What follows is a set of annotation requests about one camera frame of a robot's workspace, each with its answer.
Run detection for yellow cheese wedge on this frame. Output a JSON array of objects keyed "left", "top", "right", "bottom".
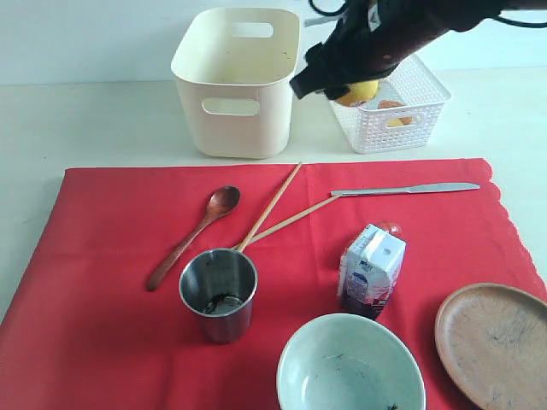
[{"left": 386, "top": 116, "right": 413, "bottom": 127}]

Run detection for white perforated plastic basket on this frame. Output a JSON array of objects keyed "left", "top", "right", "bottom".
[{"left": 331, "top": 55, "right": 451, "bottom": 154}]

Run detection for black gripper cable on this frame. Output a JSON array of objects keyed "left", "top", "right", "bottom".
[{"left": 303, "top": 0, "right": 356, "bottom": 26}]

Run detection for red cherry tomato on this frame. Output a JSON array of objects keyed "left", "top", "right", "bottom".
[{"left": 376, "top": 221, "right": 402, "bottom": 237}]

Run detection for wooden chopstick steep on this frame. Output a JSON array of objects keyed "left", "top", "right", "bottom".
[{"left": 235, "top": 162, "right": 303, "bottom": 253}]

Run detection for yellow lemon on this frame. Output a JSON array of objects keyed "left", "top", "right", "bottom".
[{"left": 336, "top": 79, "right": 379, "bottom": 107}]

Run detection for brown wooden plate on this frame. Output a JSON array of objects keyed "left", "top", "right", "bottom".
[{"left": 434, "top": 283, "right": 546, "bottom": 409}]

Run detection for red tablecloth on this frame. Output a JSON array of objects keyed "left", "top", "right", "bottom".
[{"left": 1, "top": 159, "right": 546, "bottom": 409}]

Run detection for orange fried food piece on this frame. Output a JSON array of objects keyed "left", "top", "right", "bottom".
[{"left": 378, "top": 100, "right": 403, "bottom": 109}]

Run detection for stainless steel cup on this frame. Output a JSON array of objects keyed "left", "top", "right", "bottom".
[{"left": 179, "top": 248, "right": 258, "bottom": 344}]

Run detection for wooden chopstick flat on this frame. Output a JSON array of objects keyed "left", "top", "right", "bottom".
[{"left": 248, "top": 195, "right": 341, "bottom": 244}]

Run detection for pale green ceramic bowl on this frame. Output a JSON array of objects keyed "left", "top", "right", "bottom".
[{"left": 276, "top": 313, "right": 426, "bottom": 409}]

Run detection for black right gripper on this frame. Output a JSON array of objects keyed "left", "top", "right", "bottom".
[{"left": 289, "top": 1, "right": 448, "bottom": 101}]

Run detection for small milk carton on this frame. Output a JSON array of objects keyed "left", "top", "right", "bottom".
[{"left": 337, "top": 223, "right": 406, "bottom": 320}]

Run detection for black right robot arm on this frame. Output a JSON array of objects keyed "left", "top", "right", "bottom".
[{"left": 290, "top": 0, "right": 546, "bottom": 100}]

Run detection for cream plastic bin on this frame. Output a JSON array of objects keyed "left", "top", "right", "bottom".
[{"left": 171, "top": 8, "right": 300, "bottom": 159}]

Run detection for brown wooden spoon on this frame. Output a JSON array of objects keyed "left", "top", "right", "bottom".
[{"left": 145, "top": 185, "right": 240, "bottom": 291}]

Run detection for silver table knife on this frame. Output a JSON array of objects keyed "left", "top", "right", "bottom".
[{"left": 331, "top": 182, "right": 480, "bottom": 196}]

